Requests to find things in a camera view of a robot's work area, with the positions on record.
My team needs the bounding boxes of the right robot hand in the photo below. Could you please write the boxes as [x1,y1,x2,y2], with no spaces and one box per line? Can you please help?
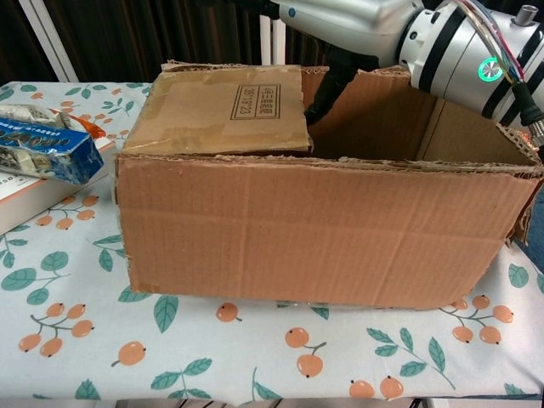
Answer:
[254,0,424,127]

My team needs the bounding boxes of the blue cookie pack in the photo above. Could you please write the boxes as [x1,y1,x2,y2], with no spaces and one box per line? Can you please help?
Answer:
[0,116,105,186]

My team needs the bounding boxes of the blue felt table mat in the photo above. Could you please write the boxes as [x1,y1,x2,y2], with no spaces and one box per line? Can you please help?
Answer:
[523,210,544,275]

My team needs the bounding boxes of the white orange snack bag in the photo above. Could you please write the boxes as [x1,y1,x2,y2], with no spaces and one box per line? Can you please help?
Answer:
[0,103,107,139]

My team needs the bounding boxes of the dark pleated curtain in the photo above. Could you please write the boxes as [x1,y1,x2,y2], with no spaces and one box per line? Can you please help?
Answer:
[0,0,57,86]
[42,0,273,84]
[283,23,341,69]

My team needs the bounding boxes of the white frame post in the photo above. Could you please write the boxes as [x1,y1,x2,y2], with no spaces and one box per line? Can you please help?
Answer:
[258,14,288,66]
[18,0,80,83]

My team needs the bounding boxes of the brown cardboard box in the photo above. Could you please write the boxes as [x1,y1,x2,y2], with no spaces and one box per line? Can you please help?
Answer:
[113,59,544,309]

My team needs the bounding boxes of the white paperback book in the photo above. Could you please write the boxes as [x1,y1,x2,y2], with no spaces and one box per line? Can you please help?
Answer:
[0,139,116,237]

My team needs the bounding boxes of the floral leaf fruit tablecloth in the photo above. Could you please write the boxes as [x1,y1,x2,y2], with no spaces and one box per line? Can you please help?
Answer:
[0,80,544,403]

